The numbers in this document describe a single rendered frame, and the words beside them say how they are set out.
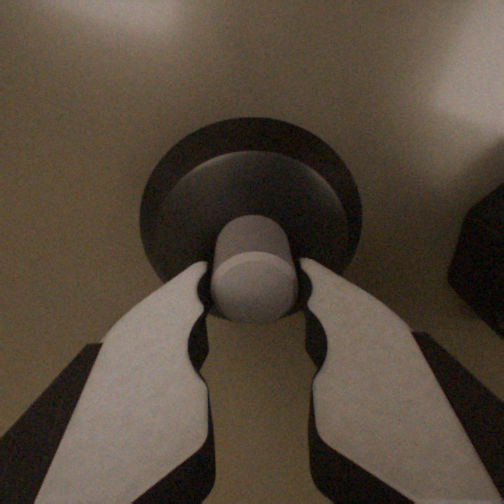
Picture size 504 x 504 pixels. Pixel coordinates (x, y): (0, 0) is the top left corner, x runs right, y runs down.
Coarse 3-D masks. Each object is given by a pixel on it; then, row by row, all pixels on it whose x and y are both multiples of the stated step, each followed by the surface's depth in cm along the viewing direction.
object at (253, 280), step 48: (192, 144) 13; (240, 144) 12; (288, 144) 12; (144, 192) 14; (192, 192) 13; (240, 192) 13; (288, 192) 13; (336, 192) 13; (144, 240) 14; (192, 240) 13; (240, 240) 11; (288, 240) 14; (336, 240) 14; (240, 288) 11; (288, 288) 11
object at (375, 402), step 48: (336, 288) 10; (336, 336) 8; (384, 336) 8; (336, 384) 7; (384, 384) 7; (432, 384) 7; (336, 432) 6; (384, 432) 6; (432, 432) 6; (336, 480) 6; (384, 480) 6; (432, 480) 6; (480, 480) 6
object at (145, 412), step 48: (192, 288) 10; (144, 336) 9; (192, 336) 9; (96, 384) 7; (144, 384) 7; (192, 384) 7; (96, 432) 6; (144, 432) 6; (192, 432) 6; (48, 480) 6; (96, 480) 6; (144, 480) 6; (192, 480) 6
